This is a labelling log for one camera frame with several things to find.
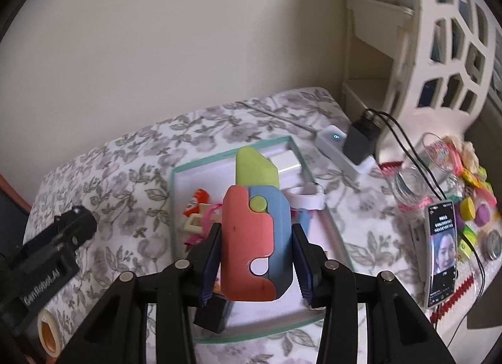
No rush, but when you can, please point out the grey floral cloth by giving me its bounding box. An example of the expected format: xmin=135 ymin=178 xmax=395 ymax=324
xmin=24 ymin=87 xmax=502 ymax=364

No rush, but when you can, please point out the blue and orange toy case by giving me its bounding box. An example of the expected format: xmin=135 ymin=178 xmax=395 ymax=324
xmin=290 ymin=209 xmax=314 ymax=239

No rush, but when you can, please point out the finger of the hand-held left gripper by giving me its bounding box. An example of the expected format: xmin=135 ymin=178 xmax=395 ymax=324
xmin=53 ymin=205 xmax=98 ymax=249

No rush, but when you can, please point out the grey flat panel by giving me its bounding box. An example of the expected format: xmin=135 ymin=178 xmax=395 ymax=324
xmin=467 ymin=301 xmax=502 ymax=329

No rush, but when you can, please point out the smartphone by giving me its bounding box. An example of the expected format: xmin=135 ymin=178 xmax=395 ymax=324
xmin=425 ymin=200 xmax=459 ymax=309

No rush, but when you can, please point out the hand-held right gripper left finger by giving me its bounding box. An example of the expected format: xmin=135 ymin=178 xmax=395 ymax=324
xmin=57 ymin=223 xmax=224 ymax=364

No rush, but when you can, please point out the pile of colourful candies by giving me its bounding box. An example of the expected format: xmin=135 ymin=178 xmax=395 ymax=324
xmin=443 ymin=134 xmax=502 ymax=263

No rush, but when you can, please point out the red glue bottle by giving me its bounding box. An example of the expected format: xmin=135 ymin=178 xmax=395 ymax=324
xmin=182 ymin=188 xmax=210 ymax=217

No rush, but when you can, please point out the teal tray with white inside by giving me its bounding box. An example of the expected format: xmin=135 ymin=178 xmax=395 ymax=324
xmin=168 ymin=135 xmax=354 ymax=345

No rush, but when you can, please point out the dark furniture with brown edge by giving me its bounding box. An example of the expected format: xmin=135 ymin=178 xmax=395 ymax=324
xmin=0 ymin=174 xmax=34 ymax=266

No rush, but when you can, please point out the cream tape roll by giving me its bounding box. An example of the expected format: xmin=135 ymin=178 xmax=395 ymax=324
xmin=36 ymin=307 xmax=63 ymax=357

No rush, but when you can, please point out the white mat red zigzag trim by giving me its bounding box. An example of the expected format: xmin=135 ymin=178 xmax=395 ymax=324
xmin=378 ymin=160 xmax=502 ymax=313

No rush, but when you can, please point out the white lattice basket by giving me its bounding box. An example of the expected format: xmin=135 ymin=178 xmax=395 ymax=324
xmin=386 ymin=0 xmax=502 ymax=145

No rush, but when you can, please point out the cream plastic clip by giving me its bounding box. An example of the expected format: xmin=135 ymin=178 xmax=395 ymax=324
xmin=184 ymin=215 xmax=206 ymax=237

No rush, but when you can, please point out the pink blue green toy knife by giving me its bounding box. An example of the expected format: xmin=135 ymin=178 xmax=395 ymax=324
xmin=220 ymin=145 xmax=293 ymax=302

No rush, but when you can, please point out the grey and white round toy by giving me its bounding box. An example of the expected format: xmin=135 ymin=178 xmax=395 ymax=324
xmin=284 ymin=184 xmax=326 ymax=211

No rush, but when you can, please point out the cream wooden shelf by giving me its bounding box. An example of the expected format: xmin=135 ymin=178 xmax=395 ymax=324
xmin=339 ymin=0 xmax=416 ymax=121

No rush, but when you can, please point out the round metal tin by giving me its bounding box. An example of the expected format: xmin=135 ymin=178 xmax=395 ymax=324
xmin=482 ymin=233 xmax=502 ymax=260

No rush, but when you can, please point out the white power strip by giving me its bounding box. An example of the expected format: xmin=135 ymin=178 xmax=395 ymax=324
xmin=316 ymin=125 xmax=375 ymax=176

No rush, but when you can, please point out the black power adapter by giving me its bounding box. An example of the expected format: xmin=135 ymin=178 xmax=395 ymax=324
xmin=343 ymin=110 xmax=385 ymax=166

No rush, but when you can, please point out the white power cable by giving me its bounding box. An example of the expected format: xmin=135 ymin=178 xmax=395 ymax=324
xmin=243 ymin=99 xmax=320 ymax=135

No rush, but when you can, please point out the black cable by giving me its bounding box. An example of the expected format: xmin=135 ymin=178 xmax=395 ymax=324
xmin=365 ymin=110 xmax=491 ymax=298
xmin=369 ymin=115 xmax=463 ymax=321

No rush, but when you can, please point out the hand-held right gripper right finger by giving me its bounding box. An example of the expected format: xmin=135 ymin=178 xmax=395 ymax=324
xmin=292 ymin=223 xmax=457 ymax=364

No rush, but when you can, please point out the pink watch band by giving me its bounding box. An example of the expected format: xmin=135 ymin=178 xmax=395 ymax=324
xmin=196 ymin=202 xmax=224 ymax=231

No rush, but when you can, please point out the clear glass jar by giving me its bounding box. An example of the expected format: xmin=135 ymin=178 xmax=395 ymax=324
xmin=392 ymin=132 xmax=463 ymax=213

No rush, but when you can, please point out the white charger cube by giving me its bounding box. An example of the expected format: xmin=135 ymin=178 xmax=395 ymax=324
xmin=270 ymin=150 xmax=302 ymax=172

